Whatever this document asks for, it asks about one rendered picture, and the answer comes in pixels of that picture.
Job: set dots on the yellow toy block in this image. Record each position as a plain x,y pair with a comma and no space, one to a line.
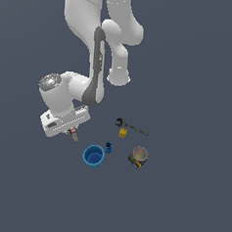
122,132

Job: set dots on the black adjustable wrench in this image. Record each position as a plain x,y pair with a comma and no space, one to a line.
131,126

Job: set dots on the blue plastic cup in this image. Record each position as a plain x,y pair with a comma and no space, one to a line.
93,155

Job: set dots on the colourful striped can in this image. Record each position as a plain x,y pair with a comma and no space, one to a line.
138,157

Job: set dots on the small blue block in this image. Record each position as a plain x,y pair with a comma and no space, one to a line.
108,147

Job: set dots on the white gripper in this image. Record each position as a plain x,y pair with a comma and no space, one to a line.
63,121

